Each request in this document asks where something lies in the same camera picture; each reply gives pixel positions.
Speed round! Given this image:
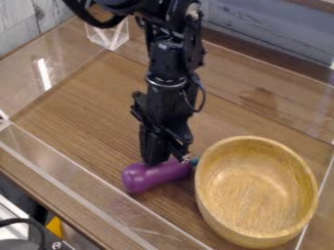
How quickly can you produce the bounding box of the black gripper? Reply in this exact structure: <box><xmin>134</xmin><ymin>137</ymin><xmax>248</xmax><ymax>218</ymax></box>
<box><xmin>132</xmin><ymin>76</ymin><xmax>205</xmax><ymax>166</ymax></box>

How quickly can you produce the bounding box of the purple toy eggplant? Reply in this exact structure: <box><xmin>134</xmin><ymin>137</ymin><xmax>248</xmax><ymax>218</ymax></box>
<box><xmin>121</xmin><ymin>157</ymin><xmax>198</xmax><ymax>193</ymax></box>

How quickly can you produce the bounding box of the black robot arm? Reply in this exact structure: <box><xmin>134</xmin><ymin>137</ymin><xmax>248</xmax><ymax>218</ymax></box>
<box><xmin>62</xmin><ymin>0</ymin><xmax>205</xmax><ymax>165</ymax></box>

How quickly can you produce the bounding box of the brown wooden bowl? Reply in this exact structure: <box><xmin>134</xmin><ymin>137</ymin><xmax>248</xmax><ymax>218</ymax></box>
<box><xmin>194</xmin><ymin>136</ymin><xmax>317</xmax><ymax>249</ymax></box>

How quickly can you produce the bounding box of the clear acrylic tray wall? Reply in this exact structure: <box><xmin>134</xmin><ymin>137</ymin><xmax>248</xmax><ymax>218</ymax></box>
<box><xmin>0</xmin><ymin>20</ymin><xmax>334</xmax><ymax>250</ymax></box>

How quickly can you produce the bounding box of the clear acrylic corner bracket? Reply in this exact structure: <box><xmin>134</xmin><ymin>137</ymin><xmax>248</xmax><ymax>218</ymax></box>
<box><xmin>84</xmin><ymin>19</ymin><xmax>129</xmax><ymax>51</ymax></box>

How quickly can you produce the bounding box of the black cable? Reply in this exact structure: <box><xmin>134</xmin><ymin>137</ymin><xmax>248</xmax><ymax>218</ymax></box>
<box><xmin>0</xmin><ymin>218</ymin><xmax>46</xmax><ymax>250</ymax></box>

